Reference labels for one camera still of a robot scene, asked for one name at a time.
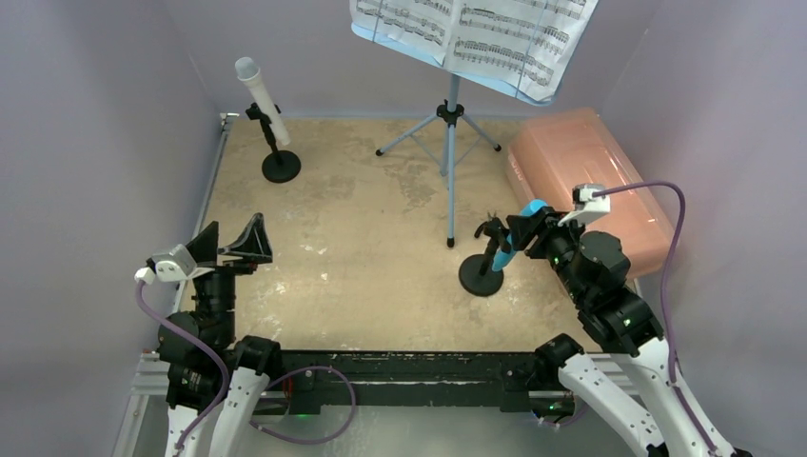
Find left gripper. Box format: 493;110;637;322
185;211;270;344

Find blue toy microphone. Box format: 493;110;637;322
491;199;550;273

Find black mic stand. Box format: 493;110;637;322
246;102;302;184
458;214;511;297

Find white toy microphone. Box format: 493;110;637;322
234;56;291;146

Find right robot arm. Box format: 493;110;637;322
506;207;748;456

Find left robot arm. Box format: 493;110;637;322
148;212;273;456

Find pink plastic storage box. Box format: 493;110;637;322
505;108;673;279

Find light blue music stand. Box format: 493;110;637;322
349;0;600;249

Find sheet music pages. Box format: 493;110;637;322
350;0;600;102

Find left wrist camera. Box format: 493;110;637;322
134;245;198;285

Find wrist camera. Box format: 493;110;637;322
134;245;198;285
559;183;611;227

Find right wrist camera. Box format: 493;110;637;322
559;183;611;227

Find aluminium frame rail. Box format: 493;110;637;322
112;113;239;456

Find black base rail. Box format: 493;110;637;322
281;349;564;414

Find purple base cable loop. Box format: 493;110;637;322
248;366;358;447

